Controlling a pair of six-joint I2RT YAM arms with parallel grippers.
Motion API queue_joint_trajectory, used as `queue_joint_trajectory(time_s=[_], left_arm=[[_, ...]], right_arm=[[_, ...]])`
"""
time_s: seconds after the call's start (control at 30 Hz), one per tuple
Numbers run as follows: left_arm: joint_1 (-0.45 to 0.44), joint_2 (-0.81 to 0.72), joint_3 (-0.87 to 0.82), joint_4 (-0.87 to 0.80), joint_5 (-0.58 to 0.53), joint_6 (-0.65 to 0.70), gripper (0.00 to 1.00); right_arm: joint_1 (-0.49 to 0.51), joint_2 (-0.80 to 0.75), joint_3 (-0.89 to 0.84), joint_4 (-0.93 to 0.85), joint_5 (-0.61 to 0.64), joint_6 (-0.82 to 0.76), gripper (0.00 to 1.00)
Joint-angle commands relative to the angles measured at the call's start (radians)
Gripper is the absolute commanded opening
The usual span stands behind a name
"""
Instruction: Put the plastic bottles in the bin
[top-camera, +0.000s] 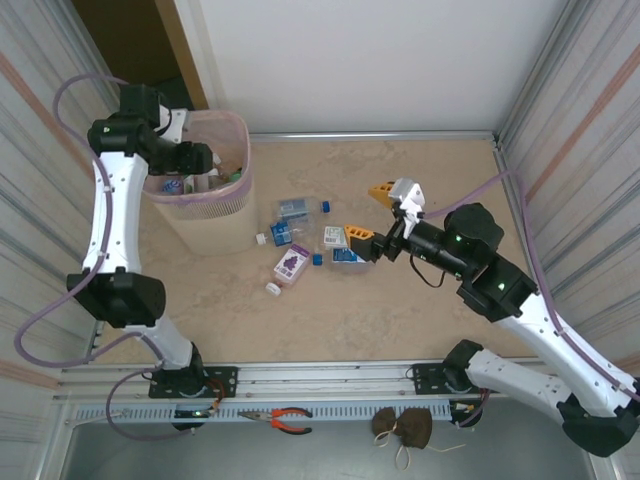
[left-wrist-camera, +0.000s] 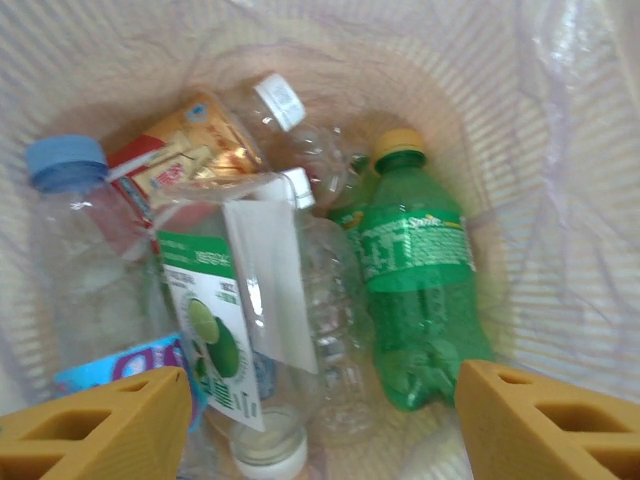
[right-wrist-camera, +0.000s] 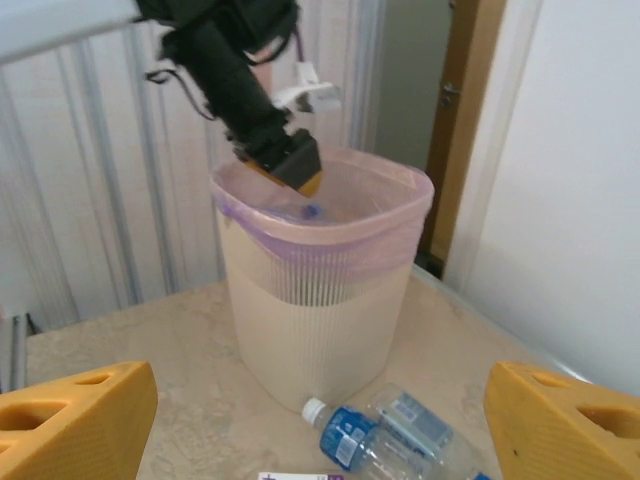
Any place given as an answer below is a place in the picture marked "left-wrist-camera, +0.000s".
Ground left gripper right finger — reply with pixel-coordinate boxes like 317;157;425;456
454;359;640;480

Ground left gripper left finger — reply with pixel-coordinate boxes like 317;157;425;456
0;366;194;480

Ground green white label bottle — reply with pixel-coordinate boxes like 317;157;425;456
153;172;324;480

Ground green Sprite bottle yellow cap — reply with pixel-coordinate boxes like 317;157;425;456
357;128;496;414

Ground light blue label bottle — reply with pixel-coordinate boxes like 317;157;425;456
24;133;204;434

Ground clear unlabelled bottle white cap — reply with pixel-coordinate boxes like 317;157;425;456
279;166;382;449

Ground beige mesh waste bin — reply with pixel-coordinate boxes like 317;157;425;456
0;0;640;480

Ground red gold label bottle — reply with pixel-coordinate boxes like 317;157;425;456
106;72;309;254

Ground pink plastic bin liner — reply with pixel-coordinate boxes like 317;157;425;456
0;0;640;480

